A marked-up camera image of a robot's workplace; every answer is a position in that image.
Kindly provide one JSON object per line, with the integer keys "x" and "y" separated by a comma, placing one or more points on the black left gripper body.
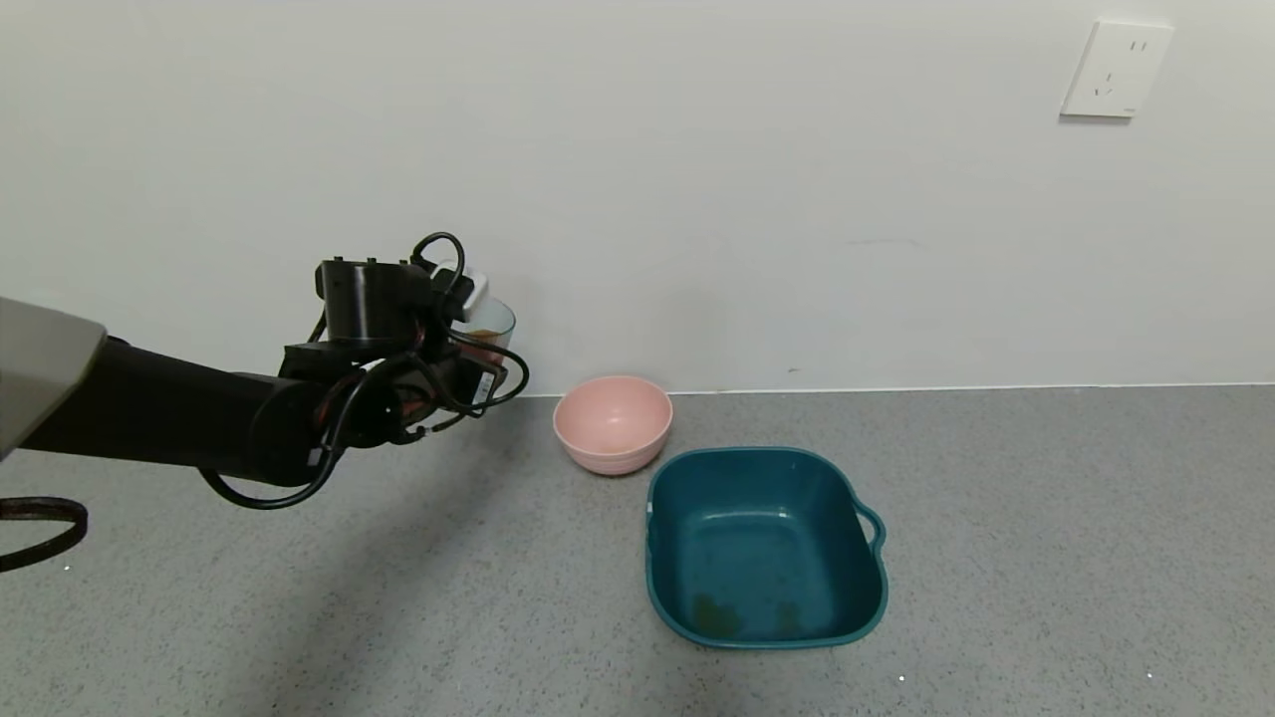
{"x": 485, "y": 388}

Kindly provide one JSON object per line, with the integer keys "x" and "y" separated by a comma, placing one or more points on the ribbed translucent blue-grey cup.
{"x": 495, "y": 321}

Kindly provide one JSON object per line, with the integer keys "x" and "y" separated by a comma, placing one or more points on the teal plastic basin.
{"x": 762, "y": 548}

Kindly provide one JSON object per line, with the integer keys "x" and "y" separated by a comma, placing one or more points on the pink ribbed bowl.
{"x": 613, "y": 423}

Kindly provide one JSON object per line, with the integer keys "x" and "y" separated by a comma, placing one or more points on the white wall socket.
{"x": 1114, "y": 70}

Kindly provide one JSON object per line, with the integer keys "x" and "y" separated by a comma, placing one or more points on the orange-brown liquid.
{"x": 488, "y": 344}

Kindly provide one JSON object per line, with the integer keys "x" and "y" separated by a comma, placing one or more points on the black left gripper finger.
{"x": 481, "y": 354}

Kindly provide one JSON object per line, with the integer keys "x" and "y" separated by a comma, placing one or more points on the black and grey left robot arm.
{"x": 149, "y": 408}

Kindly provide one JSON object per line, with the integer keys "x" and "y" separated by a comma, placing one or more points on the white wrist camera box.
{"x": 470, "y": 294}

